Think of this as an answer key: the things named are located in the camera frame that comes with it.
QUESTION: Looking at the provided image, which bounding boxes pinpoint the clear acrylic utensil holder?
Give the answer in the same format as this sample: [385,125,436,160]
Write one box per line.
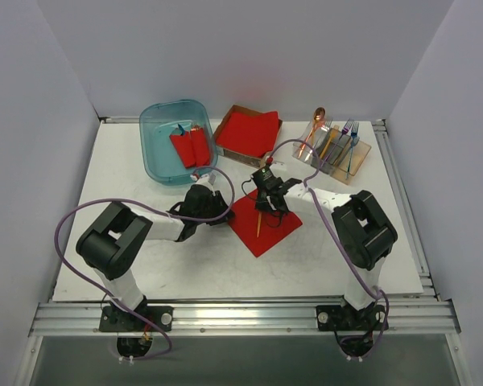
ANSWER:
[292,119,371,185]

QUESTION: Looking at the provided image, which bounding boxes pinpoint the yellow plastic spoon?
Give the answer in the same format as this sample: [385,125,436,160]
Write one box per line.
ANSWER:
[256,211,262,238]

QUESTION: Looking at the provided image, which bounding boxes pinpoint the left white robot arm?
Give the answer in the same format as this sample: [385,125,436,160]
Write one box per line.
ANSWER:
[76,183,235,331]

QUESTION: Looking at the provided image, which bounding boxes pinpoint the red napkin stack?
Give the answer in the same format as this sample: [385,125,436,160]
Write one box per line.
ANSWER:
[216,111,279,158]

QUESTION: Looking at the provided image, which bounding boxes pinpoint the left rolled red napkin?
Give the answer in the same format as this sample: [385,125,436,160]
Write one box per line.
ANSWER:
[169,132,196,168]

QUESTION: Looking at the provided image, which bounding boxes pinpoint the blue metallic fork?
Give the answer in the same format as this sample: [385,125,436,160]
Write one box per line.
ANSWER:
[345,121,359,179]

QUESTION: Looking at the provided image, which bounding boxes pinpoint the silver fork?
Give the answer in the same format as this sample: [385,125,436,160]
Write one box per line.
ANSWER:
[311,117,332,148]

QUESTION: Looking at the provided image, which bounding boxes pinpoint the blue transparent plastic bin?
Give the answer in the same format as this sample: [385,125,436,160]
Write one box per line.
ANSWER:
[139,100,217,186]

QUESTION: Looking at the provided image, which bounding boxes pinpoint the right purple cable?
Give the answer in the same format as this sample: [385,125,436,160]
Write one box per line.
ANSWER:
[265,138,389,359]

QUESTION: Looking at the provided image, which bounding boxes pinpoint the right rolled red napkin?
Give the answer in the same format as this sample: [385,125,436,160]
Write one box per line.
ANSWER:
[190,126,210,166]

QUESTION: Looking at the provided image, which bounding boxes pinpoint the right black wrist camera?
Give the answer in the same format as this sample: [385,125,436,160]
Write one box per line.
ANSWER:
[251,166,283,191]

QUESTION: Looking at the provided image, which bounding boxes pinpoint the rolled red napkin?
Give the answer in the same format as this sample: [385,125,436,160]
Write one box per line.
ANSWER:
[190,126,210,166]
[169,132,196,168]

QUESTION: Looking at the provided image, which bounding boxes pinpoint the purple cable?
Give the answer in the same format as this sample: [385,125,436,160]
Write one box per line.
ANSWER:
[54,165,233,360]
[265,138,389,359]

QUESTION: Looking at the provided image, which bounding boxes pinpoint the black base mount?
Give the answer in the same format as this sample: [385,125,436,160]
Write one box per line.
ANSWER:
[98,306,174,333]
[316,303,389,332]

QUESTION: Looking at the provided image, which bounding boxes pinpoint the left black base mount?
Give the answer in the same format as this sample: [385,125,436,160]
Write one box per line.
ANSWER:
[98,306,174,333]

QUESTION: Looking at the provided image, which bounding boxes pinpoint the copper metallic spoon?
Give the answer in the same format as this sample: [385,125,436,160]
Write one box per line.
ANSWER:
[299,107,327,162]

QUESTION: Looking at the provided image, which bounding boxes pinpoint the purple metallic fork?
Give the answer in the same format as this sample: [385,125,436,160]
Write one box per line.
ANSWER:
[328,119,354,164]

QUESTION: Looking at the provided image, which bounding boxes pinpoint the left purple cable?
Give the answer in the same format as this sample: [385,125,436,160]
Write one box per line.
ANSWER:
[54,165,233,360]

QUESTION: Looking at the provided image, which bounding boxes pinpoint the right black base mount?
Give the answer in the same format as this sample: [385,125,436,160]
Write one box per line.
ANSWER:
[316,303,389,332]

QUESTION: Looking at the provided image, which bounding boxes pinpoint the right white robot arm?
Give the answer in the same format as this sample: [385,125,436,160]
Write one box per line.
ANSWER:
[251,175,398,329]

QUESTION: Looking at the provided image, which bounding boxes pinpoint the red paper napkin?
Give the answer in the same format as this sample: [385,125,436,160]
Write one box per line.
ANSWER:
[229,190,303,257]

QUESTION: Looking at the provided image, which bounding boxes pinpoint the aluminium front rail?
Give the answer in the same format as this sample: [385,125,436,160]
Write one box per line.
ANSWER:
[30,298,460,338]

